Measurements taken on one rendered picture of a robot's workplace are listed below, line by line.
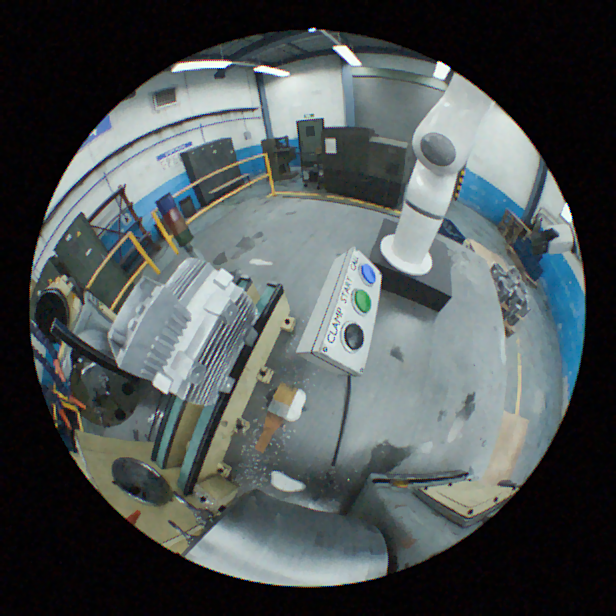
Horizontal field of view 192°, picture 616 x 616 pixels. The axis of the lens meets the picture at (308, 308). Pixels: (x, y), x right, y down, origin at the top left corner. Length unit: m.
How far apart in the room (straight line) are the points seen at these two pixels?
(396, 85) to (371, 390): 7.05
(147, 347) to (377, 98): 6.88
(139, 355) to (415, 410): 0.56
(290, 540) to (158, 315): 0.30
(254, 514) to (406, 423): 0.40
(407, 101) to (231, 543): 6.99
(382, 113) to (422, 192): 6.24
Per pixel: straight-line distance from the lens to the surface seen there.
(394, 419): 0.48
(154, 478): 0.53
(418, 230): 0.49
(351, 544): 0.26
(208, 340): 0.25
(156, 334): 0.24
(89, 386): 0.56
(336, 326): 0.18
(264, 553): 0.23
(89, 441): 0.56
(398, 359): 0.50
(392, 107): 6.70
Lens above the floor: 1.24
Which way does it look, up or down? 57 degrees down
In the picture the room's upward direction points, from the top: 9 degrees counter-clockwise
